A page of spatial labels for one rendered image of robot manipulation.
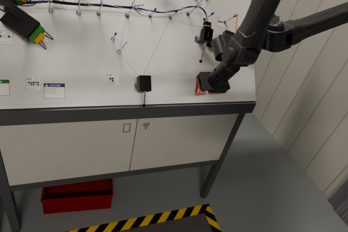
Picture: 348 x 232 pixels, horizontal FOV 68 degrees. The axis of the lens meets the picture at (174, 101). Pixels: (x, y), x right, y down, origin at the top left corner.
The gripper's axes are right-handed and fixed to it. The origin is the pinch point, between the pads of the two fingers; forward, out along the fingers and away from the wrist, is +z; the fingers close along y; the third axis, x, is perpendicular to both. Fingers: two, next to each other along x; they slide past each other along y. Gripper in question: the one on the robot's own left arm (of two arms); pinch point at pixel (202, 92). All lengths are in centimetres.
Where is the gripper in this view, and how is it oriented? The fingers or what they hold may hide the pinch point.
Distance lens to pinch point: 93.3
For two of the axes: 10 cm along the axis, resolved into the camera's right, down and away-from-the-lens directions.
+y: -9.2, 0.5, -4.0
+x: 2.0, 9.1, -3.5
